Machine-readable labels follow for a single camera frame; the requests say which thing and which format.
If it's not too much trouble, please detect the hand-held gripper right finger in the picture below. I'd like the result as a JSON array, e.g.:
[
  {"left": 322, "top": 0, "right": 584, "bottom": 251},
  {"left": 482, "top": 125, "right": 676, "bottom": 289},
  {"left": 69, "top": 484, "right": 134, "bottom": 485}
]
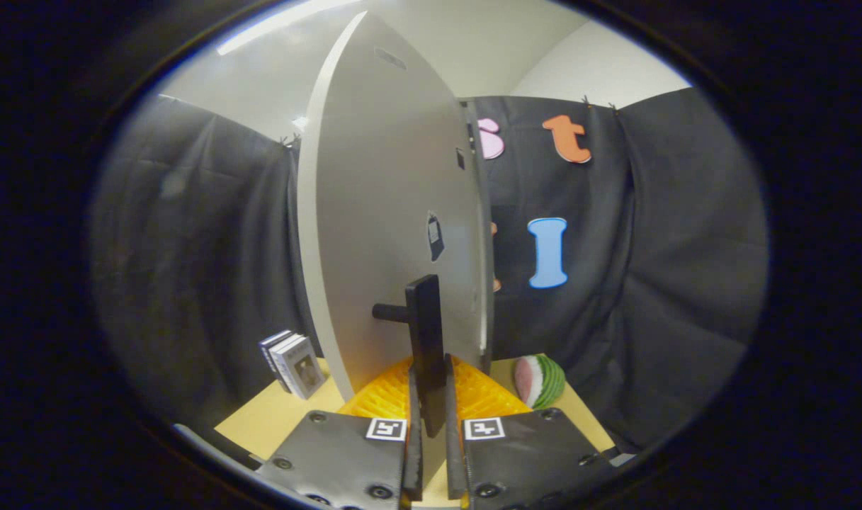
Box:
[{"left": 443, "top": 353, "right": 619, "bottom": 510}]

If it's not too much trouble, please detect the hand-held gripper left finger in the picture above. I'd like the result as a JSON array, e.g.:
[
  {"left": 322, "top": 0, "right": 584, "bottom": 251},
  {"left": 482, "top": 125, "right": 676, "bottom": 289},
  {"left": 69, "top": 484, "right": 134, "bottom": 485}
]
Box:
[{"left": 257, "top": 354, "right": 424, "bottom": 510}]

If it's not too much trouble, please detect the black door handle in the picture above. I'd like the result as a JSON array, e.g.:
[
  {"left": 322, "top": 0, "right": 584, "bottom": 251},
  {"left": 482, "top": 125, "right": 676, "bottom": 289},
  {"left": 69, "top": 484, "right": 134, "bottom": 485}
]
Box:
[{"left": 372, "top": 275, "right": 447, "bottom": 438}]

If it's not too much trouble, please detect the white shoe cabinet door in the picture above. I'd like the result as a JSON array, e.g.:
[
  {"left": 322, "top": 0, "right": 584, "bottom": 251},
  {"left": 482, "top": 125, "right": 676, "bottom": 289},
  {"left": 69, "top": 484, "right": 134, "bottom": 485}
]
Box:
[{"left": 296, "top": 11, "right": 489, "bottom": 403}]

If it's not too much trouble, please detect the grey shoe cabinet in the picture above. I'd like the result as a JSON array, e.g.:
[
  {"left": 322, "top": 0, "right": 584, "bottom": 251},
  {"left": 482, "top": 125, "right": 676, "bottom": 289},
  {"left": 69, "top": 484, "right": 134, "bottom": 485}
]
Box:
[{"left": 459, "top": 99, "right": 495, "bottom": 373}]

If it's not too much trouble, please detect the watermelon slice toy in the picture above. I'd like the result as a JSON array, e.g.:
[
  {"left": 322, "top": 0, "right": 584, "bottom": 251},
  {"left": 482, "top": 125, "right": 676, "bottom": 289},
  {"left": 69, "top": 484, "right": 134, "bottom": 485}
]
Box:
[{"left": 514, "top": 354, "right": 567, "bottom": 410}]

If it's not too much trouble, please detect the grey cover book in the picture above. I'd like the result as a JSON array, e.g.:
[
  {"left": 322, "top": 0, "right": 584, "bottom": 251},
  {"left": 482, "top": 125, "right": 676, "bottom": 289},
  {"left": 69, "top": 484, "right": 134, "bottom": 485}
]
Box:
[{"left": 271, "top": 336, "right": 327, "bottom": 401}]

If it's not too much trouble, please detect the dark blue spine book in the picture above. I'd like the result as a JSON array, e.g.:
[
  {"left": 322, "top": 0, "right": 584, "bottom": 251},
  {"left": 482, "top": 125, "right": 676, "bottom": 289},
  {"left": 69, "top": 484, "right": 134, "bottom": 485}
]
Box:
[{"left": 259, "top": 329, "right": 293, "bottom": 390}]

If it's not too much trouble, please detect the black backdrop cloth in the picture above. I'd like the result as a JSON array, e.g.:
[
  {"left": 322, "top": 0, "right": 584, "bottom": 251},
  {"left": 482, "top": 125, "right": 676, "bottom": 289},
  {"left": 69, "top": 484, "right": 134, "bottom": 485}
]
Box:
[{"left": 91, "top": 89, "right": 770, "bottom": 454}]

